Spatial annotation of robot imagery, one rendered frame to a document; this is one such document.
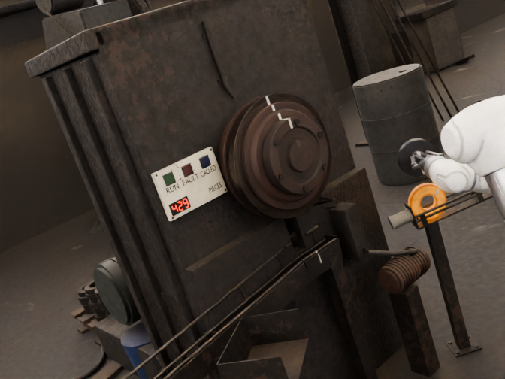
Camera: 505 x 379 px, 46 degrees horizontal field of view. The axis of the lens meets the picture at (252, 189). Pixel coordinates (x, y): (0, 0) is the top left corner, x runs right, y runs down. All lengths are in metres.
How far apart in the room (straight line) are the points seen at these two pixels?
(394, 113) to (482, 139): 3.37
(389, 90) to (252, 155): 2.85
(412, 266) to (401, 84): 2.55
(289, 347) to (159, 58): 1.08
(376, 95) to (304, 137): 2.71
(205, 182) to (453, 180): 0.86
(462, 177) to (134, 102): 1.13
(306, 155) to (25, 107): 6.29
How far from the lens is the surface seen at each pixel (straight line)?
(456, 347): 2.88
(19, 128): 8.12
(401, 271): 2.49
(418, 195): 2.53
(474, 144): 1.54
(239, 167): 2.10
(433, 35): 9.96
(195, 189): 2.16
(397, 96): 4.87
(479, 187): 2.19
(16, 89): 8.16
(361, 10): 6.43
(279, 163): 2.12
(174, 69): 2.17
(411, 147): 2.45
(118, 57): 2.08
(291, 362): 1.94
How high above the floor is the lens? 1.60
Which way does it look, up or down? 15 degrees down
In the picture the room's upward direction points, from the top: 19 degrees counter-clockwise
